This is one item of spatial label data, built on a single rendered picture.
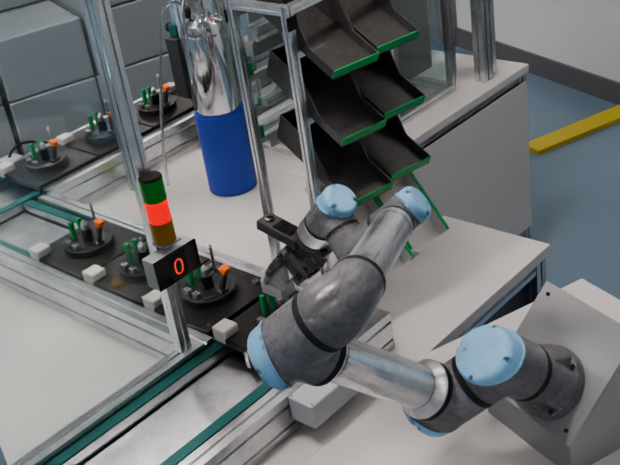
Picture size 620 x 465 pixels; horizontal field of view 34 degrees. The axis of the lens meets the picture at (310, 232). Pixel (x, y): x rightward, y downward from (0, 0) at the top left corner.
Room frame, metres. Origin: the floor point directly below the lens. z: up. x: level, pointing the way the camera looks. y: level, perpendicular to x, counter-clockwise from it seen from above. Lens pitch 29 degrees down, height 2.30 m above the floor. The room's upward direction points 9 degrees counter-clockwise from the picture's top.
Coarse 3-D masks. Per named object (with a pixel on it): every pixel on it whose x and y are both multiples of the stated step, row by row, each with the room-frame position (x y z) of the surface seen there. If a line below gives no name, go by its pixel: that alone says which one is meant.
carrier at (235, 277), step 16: (192, 272) 2.20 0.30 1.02; (208, 272) 2.17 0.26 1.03; (240, 272) 2.25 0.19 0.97; (192, 288) 2.18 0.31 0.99; (208, 288) 2.16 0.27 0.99; (240, 288) 2.17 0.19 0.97; (256, 288) 2.16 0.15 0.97; (192, 304) 2.12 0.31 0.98; (208, 304) 2.11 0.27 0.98; (224, 304) 2.11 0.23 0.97; (240, 304) 2.10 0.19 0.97; (192, 320) 2.06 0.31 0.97; (208, 320) 2.05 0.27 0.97
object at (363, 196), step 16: (288, 112) 2.28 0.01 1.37; (288, 128) 2.25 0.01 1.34; (320, 128) 2.33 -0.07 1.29; (288, 144) 2.26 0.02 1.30; (320, 144) 2.28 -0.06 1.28; (336, 144) 2.28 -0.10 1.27; (352, 144) 2.26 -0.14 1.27; (320, 160) 2.23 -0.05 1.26; (336, 160) 2.23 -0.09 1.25; (352, 160) 2.23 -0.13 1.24; (368, 160) 2.21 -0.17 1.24; (320, 176) 2.16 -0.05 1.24; (336, 176) 2.18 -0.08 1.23; (352, 176) 2.18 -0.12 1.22; (368, 176) 2.19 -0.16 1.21; (384, 176) 2.17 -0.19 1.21; (368, 192) 2.14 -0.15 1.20; (384, 192) 2.14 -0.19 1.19
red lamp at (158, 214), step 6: (144, 204) 1.94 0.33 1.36; (156, 204) 1.92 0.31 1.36; (162, 204) 1.93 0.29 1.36; (168, 204) 1.94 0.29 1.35; (150, 210) 1.92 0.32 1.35; (156, 210) 1.92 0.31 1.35; (162, 210) 1.92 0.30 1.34; (168, 210) 1.93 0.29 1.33; (150, 216) 1.92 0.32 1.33; (156, 216) 1.92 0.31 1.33; (162, 216) 1.92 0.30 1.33; (168, 216) 1.93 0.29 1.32; (150, 222) 1.93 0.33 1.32; (156, 222) 1.92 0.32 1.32; (162, 222) 1.92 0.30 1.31
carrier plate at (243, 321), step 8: (256, 304) 2.09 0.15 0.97; (248, 312) 2.06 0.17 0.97; (256, 312) 2.06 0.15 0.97; (232, 320) 2.04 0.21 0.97; (240, 320) 2.03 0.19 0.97; (248, 320) 2.03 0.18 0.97; (240, 328) 2.00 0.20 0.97; (248, 328) 1.99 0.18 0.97; (232, 336) 1.97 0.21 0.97; (240, 336) 1.97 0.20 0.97; (224, 344) 1.97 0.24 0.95; (232, 344) 1.95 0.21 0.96; (240, 344) 1.93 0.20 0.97
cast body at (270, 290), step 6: (264, 270) 2.00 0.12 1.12; (264, 276) 1.99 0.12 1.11; (288, 276) 1.99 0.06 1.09; (288, 282) 1.98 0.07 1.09; (264, 288) 1.99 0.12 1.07; (270, 288) 1.98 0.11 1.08; (276, 288) 1.96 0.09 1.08; (288, 288) 1.97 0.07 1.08; (270, 294) 1.98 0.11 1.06; (276, 294) 1.97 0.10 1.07; (282, 294) 1.96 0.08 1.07; (288, 294) 1.97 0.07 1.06
